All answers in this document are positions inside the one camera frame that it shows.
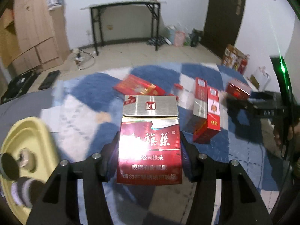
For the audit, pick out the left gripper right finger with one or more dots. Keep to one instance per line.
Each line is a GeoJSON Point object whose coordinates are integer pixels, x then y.
{"type": "Point", "coordinates": [241, 202]}

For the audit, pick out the blue and white checkered rug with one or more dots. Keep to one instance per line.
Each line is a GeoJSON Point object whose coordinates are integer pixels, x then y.
{"type": "Point", "coordinates": [89, 115]}

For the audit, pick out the yellow plastic tray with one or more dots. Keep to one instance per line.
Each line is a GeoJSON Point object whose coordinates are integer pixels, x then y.
{"type": "Point", "coordinates": [32, 146]}

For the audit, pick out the black flat pad on floor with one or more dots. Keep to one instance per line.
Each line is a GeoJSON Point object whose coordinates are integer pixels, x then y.
{"type": "Point", "coordinates": [49, 80]}

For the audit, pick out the white power strip with cable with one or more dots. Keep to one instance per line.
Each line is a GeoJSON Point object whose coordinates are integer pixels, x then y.
{"type": "Point", "coordinates": [82, 59]}

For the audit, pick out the black and white foam cylinder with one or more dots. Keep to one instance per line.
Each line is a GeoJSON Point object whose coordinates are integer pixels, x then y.
{"type": "Point", "coordinates": [25, 191]}

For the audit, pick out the dark brown door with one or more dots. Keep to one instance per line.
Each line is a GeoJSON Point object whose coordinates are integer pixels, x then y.
{"type": "Point", "coordinates": [223, 21]}

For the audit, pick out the person's right hand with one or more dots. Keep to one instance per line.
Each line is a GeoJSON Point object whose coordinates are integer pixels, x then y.
{"type": "Point", "coordinates": [292, 137]}

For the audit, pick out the red silver cigarette pack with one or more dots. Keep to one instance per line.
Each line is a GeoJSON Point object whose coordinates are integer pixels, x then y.
{"type": "Point", "coordinates": [149, 149]}

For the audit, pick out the red white cigarette carton 20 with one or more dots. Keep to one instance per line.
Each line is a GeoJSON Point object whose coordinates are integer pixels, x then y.
{"type": "Point", "coordinates": [211, 124]}

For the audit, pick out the grey bed sheet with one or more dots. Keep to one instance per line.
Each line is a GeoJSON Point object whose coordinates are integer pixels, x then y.
{"type": "Point", "coordinates": [25, 106]}

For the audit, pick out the red cigarette box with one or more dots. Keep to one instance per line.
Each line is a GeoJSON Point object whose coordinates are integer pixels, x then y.
{"type": "Point", "coordinates": [133, 85]}

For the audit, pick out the red gift boxes by wall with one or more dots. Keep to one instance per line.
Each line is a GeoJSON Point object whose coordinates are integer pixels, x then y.
{"type": "Point", "coordinates": [235, 59]}

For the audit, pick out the black open case on floor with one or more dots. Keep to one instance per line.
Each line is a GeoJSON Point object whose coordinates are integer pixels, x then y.
{"type": "Point", "coordinates": [20, 85]}

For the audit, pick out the wooden cabinet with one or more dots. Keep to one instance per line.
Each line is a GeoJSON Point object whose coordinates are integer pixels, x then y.
{"type": "Point", "coordinates": [32, 37]}

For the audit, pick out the black folding table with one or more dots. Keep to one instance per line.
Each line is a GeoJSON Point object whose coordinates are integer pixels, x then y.
{"type": "Point", "coordinates": [125, 22]}

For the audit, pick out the red silver long cigarette carton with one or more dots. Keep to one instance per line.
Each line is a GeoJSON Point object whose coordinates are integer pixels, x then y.
{"type": "Point", "coordinates": [200, 98]}

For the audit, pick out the small red cigarette pack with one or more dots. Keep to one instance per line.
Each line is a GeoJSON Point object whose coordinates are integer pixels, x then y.
{"type": "Point", "coordinates": [238, 89]}

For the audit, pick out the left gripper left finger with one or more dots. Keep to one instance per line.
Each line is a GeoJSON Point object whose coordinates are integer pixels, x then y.
{"type": "Point", "coordinates": [58, 201]}

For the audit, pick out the bags under table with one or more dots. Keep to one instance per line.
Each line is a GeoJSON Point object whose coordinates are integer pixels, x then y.
{"type": "Point", "coordinates": [178, 37]}

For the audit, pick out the black tape roll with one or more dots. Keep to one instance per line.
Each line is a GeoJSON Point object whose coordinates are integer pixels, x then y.
{"type": "Point", "coordinates": [9, 167]}

